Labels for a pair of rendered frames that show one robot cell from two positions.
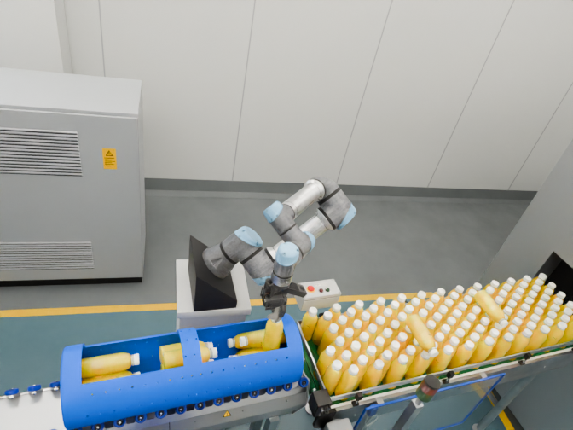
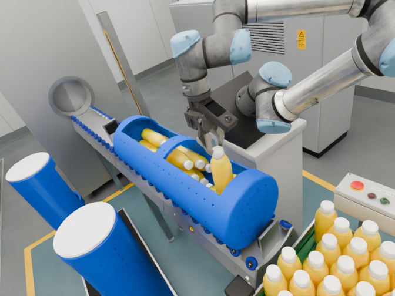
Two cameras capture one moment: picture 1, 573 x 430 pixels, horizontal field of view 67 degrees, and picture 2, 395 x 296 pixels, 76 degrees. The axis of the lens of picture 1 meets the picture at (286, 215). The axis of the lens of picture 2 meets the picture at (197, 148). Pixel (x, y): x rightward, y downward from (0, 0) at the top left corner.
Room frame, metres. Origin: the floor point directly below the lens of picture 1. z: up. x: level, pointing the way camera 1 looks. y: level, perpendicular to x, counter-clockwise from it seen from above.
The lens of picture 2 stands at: (0.99, -0.69, 1.83)
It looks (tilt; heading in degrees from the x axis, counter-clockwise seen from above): 36 degrees down; 86
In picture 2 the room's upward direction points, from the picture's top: 18 degrees counter-clockwise
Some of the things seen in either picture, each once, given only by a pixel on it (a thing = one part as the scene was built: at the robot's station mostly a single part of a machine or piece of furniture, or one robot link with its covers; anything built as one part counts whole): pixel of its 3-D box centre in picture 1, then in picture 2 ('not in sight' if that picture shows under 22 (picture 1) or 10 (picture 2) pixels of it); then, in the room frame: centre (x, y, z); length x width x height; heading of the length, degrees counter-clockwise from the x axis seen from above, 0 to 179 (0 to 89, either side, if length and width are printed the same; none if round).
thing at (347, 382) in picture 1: (347, 382); not in sight; (1.11, -0.43, 0.99); 0.07 x 0.07 x 0.19
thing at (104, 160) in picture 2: not in sight; (109, 169); (0.21, 1.60, 0.31); 0.06 x 0.06 x 0.63; 26
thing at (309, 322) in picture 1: (308, 324); (325, 225); (1.37, -0.22, 0.99); 0.07 x 0.07 x 0.19
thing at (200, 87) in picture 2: (281, 276); (195, 84); (1.09, -0.03, 1.56); 0.08 x 0.08 x 0.05
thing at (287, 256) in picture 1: (286, 259); (190, 56); (1.09, -0.03, 1.64); 0.09 x 0.08 x 0.11; 155
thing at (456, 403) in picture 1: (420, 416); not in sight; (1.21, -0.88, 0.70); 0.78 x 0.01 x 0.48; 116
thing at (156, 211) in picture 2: not in sight; (158, 217); (0.64, 0.72, 0.31); 0.06 x 0.06 x 0.63; 26
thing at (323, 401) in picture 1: (319, 402); (242, 295); (1.01, -0.32, 0.95); 0.10 x 0.07 x 0.10; 26
